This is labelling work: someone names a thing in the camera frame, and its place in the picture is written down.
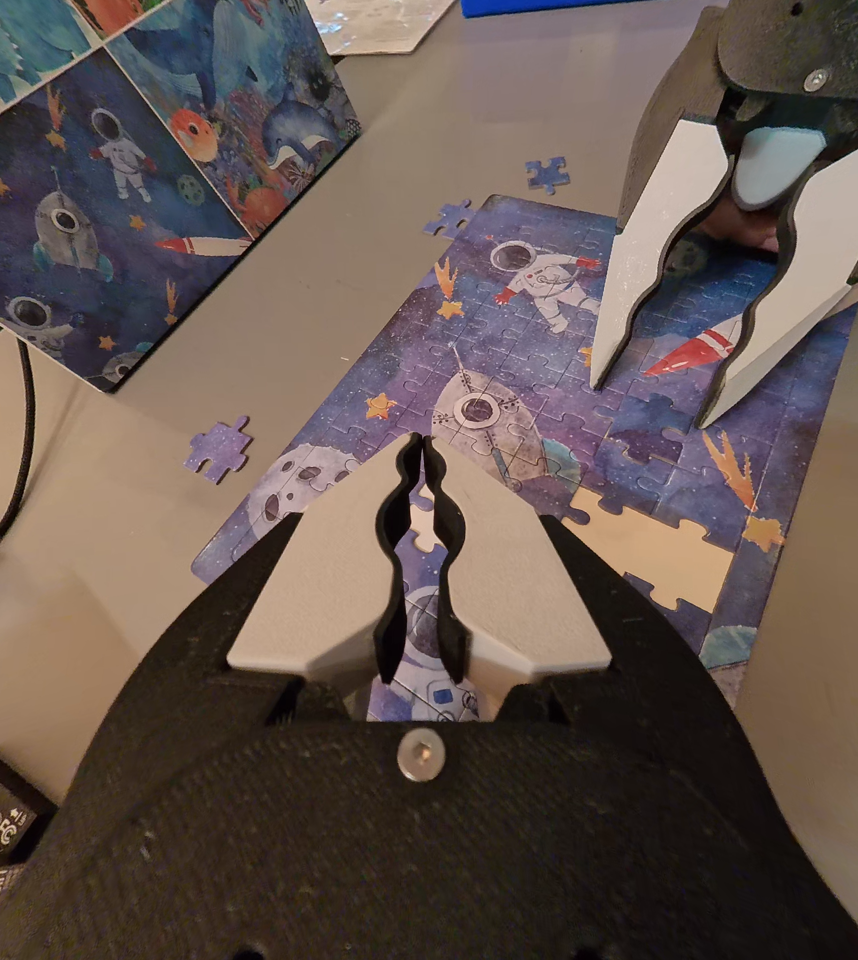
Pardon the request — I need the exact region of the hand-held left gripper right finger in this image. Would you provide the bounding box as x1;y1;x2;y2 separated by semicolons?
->
423;435;617;706

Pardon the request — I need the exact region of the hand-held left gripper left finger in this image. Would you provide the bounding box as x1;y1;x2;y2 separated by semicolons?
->
225;432;425;710

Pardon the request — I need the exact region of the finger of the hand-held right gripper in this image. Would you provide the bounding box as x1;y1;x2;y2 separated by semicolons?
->
590;117;735;391
695;135;858;430

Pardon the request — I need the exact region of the purple jigsaw puzzle piece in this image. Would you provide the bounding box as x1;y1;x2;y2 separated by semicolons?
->
524;155;571;195
186;415;254;486
421;198;475;242

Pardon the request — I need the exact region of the space jigsaw puzzle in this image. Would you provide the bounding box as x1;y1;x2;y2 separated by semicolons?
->
190;192;858;723

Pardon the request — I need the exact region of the person's right hand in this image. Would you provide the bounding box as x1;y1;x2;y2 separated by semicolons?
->
699;196;782;255

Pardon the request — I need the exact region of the blue plastic bin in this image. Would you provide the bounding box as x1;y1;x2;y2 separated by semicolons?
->
462;0;709;21

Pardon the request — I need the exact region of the white paper sheet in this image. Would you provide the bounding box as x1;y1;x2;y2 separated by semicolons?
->
303;0;461;58

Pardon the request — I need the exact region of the puzzle box lid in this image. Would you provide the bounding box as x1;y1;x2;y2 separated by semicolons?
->
0;0;364;396

